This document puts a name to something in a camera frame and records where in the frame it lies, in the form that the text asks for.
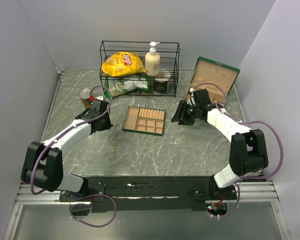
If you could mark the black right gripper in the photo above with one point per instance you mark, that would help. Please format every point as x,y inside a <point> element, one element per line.
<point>182,106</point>

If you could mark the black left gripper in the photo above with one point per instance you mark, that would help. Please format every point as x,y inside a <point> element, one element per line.
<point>107,125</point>

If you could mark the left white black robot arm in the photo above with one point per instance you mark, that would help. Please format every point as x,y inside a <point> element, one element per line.
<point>43,164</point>

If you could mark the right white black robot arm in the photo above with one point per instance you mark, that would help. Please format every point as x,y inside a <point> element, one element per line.
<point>248,151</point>

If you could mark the green jewelry tray insert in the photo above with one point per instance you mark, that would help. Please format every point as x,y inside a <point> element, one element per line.
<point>144,121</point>

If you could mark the green jewelry box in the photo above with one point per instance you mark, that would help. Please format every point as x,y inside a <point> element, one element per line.
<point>216,77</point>

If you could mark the brown food can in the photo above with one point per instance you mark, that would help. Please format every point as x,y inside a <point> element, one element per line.
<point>86,97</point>

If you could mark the green white snack bag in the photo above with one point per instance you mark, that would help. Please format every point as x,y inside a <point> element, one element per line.
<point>124,84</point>

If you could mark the dark tin can with lid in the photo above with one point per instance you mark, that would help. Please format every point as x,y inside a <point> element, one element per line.
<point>161,82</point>

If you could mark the yellow chips bag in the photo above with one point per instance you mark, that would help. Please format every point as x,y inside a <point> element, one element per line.
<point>123,63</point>

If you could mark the cream lotion pump bottle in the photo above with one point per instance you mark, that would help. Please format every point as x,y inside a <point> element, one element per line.
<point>152,60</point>

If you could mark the silver chain jewelry pile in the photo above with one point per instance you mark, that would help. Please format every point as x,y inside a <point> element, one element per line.
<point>179,139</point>

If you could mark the black wire shelf rack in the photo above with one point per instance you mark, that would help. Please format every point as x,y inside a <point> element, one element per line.
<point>169,60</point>

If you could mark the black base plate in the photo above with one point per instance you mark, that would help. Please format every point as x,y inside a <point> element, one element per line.
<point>145,193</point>

